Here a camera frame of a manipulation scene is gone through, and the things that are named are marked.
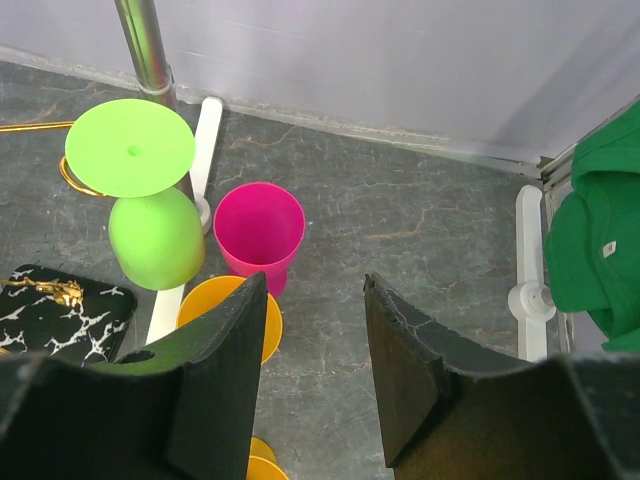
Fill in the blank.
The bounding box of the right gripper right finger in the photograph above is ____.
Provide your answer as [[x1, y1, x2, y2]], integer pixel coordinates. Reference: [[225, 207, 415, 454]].
[[363, 274, 545, 468]]

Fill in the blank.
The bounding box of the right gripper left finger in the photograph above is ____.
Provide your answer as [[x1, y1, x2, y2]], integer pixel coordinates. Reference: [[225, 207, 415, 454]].
[[93, 273, 267, 479]]

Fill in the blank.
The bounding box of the green wine glass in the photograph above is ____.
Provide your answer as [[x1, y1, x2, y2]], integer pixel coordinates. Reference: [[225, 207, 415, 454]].
[[65, 98, 205, 290]]

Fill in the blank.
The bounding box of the orange wine glass middle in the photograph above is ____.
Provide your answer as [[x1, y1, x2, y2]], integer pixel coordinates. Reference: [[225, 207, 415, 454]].
[[176, 275, 284, 366]]

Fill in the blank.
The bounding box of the orange wine glass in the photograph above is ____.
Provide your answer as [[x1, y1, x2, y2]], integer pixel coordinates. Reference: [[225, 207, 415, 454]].
[[176, 275, 284, 366], [246, 436, 288, 480]]

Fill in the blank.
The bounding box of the orange wine glass front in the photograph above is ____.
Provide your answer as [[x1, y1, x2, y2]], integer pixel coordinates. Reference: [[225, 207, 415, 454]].
[[246, 436, 288, 480]]

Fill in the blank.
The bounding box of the gold wine glass rack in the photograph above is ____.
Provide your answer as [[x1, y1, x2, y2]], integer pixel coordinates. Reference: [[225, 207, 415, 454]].
[[0, 119, 138, 369]]

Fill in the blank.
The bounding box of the pink plastic cup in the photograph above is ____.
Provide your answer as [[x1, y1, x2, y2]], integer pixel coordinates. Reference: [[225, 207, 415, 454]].
[[213, 182, 306, 297]]

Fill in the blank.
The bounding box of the green cloth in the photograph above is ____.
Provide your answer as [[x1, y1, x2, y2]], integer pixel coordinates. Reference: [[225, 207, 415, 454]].
[[543, 104, 639, 353]]

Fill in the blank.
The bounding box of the silver clothes rail stand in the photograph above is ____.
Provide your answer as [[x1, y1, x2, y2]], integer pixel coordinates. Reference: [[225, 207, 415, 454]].
[[115, 0, 556, 362]]

